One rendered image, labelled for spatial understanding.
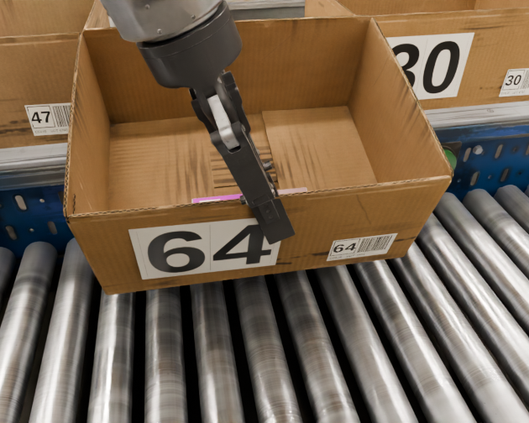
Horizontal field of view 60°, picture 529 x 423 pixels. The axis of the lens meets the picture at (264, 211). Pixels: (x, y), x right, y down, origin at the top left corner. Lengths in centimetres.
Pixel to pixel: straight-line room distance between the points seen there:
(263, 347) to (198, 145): 31
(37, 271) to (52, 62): 31
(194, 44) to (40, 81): 44
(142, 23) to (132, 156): 39
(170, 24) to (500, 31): 65
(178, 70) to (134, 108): 39
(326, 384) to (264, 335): 10
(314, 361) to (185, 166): 32
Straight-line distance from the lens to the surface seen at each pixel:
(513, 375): 69
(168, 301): 67
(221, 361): 60
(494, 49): 89
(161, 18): 33
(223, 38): 36
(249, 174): 38
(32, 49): 74
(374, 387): 60
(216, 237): 49
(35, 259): 80
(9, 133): 80
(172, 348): 62
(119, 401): 60
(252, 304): 65
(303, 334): 63
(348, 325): 65
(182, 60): 35
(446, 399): 61
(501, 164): 100
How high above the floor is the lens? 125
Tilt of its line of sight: 38 degrees down
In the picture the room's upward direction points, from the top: straight up
